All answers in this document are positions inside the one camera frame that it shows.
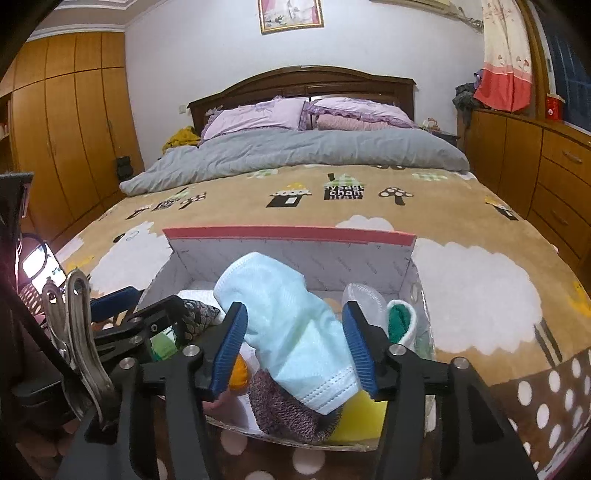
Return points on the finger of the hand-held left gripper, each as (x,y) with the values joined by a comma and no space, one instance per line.
(115,300)
(147,323)

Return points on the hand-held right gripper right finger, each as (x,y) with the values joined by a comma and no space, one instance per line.
(360,350)

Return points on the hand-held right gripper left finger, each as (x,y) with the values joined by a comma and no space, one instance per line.
(228,350)

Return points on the dark patterned sock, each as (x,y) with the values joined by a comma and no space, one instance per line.
(203,318)

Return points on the green and white sock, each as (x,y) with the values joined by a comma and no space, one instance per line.
(401,323)

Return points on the light blue sock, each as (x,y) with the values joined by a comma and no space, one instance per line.
(286,323)

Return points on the purple knit sock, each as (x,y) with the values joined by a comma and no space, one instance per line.
(291,410)

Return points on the red cardboard box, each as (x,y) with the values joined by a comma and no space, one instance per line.
(300,258)

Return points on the orange cloth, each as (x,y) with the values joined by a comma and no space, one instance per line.
(239,374)

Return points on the metal spring clip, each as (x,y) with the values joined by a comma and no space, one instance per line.
(76,332)

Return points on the clear plastic pouch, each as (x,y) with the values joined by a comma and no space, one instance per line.
(364,300)

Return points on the white cloth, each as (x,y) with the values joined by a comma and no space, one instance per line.
(196,296)

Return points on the yellow sponge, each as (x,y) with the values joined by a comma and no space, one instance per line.
(360,420)

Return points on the smartphone with lit screen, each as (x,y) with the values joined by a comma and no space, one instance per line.
(41,265)

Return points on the black bag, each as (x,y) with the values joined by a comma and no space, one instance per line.
(123,168)

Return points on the brown printed blanket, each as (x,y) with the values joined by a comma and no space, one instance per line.
(461,221)

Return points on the wooden wardrobe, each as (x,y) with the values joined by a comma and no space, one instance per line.
(69,138)

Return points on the yellow cloth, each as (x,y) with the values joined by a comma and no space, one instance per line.
(180,138)

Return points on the grey duvet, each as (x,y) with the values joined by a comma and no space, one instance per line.
(300,152)

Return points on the pink striped pillow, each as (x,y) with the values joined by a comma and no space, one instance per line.
(351,122)

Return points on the plain purple pillow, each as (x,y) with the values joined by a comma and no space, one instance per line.
(254,117)

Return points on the dark wooden nightstand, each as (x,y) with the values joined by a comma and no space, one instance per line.
(447,138)

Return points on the purple ruffled pillow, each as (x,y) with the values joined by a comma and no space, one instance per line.
(355,107)

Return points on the wooden dresser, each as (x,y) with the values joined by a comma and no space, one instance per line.
(508,152)

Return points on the pile of dark clothes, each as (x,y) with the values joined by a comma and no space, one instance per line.
(465,99)

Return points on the dark wooden headboard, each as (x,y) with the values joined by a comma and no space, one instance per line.
(300,76)

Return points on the red cup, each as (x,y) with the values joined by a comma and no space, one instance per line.
(555,108)

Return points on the floral curtain with red hem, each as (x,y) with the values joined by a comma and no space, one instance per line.
(501,69)

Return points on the framed wall photo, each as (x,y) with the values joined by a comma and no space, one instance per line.
(291,16)

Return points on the wall air conditioner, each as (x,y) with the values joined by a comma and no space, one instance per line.
(415,3)

